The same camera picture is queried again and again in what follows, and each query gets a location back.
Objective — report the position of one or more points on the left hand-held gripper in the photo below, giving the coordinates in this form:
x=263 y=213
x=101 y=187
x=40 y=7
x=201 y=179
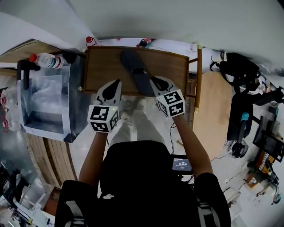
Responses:
x=102 y=119

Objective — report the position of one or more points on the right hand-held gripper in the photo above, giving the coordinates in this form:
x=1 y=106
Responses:
x=172 y=104

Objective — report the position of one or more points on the dark grey slipper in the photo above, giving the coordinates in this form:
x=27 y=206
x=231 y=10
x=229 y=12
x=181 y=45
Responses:
x=133 y=64

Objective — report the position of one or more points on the person's right forearm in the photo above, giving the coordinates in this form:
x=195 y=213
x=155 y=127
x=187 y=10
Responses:
x=193 y=150

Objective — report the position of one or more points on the person's left forearm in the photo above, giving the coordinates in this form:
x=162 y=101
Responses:
x=93 y=157

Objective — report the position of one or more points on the person's right shoe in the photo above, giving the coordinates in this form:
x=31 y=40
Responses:
x=140 y=103

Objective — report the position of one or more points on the wooden shelf rack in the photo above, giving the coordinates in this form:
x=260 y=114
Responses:
x=99 y=68

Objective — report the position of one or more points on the person's light trousers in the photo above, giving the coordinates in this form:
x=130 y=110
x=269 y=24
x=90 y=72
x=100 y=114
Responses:
x=142 y=128

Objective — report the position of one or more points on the red cap white jug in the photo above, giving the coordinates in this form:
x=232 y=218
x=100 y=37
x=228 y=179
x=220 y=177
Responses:
x=89 y=42

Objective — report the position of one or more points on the round light wooden table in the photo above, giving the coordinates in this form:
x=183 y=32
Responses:
x=210 y=115

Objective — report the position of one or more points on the transparent plastic storage box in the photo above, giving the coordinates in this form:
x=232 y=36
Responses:
x=44 y=99

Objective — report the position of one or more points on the white cup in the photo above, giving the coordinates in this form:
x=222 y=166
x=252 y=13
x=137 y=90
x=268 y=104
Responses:
x=222 y=55

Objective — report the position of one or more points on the red cap plastic water bottle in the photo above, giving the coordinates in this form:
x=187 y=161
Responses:
x=48 y=61

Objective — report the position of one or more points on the person's black shirt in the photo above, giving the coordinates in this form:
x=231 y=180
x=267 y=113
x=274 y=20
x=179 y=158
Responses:
x=137 y=173

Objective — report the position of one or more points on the small black screen device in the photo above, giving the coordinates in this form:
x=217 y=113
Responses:
x=182 y=165

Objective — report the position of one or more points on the black backpack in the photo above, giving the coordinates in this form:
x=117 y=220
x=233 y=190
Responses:
x=237 y=66

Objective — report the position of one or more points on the black office chair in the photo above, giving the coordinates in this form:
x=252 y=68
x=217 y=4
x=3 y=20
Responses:
x=235 y=119

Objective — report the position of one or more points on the wooden slat panel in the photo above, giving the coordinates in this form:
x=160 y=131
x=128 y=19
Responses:
x=51 y=159

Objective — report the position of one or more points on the light wooden board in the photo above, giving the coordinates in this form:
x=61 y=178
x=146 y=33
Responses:
x=26 y=51

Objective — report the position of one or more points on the black headset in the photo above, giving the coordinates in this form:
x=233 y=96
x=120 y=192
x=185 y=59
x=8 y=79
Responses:
x=238 y=149

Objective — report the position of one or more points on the clear bottle pack red label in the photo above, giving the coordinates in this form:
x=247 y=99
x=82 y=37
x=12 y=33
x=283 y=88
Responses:
x=7 y=122
x=5 y=100

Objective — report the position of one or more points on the black monitor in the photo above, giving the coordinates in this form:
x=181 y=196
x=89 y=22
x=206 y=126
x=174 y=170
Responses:
x=269 y=146

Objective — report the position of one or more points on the black angle bracket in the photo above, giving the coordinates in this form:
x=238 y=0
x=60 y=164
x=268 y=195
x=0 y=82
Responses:
x=26 y=75

